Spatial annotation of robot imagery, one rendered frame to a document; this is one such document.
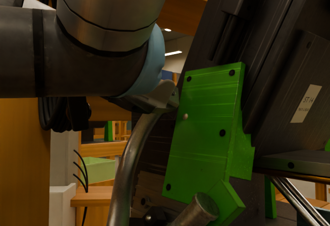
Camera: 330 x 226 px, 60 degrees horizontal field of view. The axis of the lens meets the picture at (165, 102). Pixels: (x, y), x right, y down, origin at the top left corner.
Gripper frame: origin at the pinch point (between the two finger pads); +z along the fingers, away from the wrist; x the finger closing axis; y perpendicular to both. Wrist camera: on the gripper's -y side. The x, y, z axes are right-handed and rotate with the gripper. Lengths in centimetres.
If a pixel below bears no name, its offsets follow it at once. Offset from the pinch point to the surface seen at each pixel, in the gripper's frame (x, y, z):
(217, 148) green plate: -12.2, 3.3, 2.6
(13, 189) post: 2.8, -31.7, -12.2
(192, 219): -19.4, -2.7, -0.8
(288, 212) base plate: -6, -17, 63
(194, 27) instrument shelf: 48, 4, 30
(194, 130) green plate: -7.0, 1.3, 2.5
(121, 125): 363, -295, 265
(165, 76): 433, -189, 329
